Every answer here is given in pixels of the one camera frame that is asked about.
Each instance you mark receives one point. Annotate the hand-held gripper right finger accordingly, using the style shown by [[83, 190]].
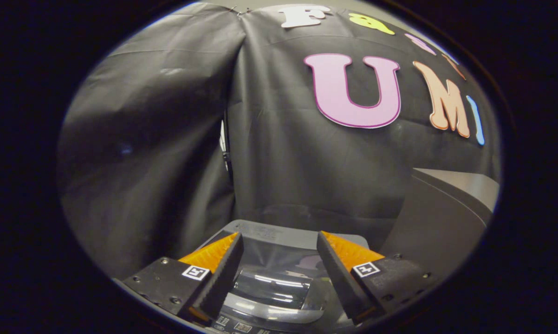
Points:
[[337, 269]]

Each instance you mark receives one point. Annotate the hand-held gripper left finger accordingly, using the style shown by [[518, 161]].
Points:
[[223, 269]]

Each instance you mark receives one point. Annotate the grey cabinet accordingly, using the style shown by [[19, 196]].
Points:
[[437, 218]]

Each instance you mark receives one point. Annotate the black backdrop cloth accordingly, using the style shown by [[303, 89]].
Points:
[[283, 162]]

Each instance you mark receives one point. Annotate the dark grey washing machine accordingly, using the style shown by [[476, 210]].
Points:
[[279, 231]]

